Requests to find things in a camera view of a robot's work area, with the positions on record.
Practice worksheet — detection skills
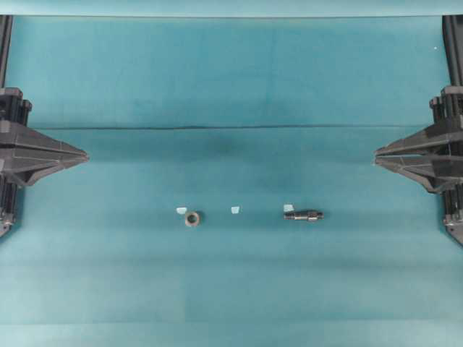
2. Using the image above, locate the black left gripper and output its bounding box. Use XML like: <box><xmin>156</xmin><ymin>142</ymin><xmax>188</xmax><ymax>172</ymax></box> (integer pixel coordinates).
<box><xmin>0</xmin><ymin>86</ymin><xmax>90</xmax><ymax>238</ymax></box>

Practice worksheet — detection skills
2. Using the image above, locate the threaded steel shaft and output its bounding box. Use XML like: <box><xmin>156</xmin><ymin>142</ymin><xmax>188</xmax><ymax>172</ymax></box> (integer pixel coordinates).
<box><xmin>284</xmin><ymin>210</ymin><xmax>324</xmax><ymax>222</ymax></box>

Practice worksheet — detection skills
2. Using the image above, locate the teal table cloth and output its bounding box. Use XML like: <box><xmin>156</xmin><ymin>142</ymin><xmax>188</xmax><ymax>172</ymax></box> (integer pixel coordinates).
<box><xmin>1</xmin><ymin>17</ymin><xmax>462</xmax><ymax>346</ymax></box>

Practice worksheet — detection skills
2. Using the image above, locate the black left frame rail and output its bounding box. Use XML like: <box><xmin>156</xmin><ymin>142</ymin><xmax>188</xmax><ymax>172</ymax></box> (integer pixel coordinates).
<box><xmin>0</xmin><ymin>15</ymin><xmax>14</xmax><ymax>88</ymax></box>

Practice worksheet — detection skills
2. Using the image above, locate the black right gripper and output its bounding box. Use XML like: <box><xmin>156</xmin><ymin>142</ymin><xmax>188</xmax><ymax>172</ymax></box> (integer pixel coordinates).
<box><xmin>373</xmin><ymin>85</ymin><xmax>463</xmax><ymax>244</ymax></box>

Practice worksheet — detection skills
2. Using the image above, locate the metal ring washer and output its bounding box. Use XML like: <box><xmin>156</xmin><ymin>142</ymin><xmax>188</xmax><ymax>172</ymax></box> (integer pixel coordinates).
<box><xmin>184</xmin><ymin>211</ymin><xmax>200</xmax><ymax>227</ymax></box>

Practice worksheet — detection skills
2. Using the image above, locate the black frame rail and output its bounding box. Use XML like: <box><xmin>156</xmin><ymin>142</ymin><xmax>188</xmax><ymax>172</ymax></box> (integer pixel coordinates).
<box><xmin>442</xmin><ymin>14</ymin><xmax>463</xmax><ymax>86</ymax></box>
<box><xmin>0</xmin><ymin>15</ymin><xmax>14</xmax><ymax>88</ymax></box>

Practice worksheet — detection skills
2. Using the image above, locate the black right frame rail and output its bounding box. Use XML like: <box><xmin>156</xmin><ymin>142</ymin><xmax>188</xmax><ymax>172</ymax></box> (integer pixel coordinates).
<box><xmin>442</xmin><ymin>14</ymin><xmax>463</xmax><ymax>86</ymax></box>

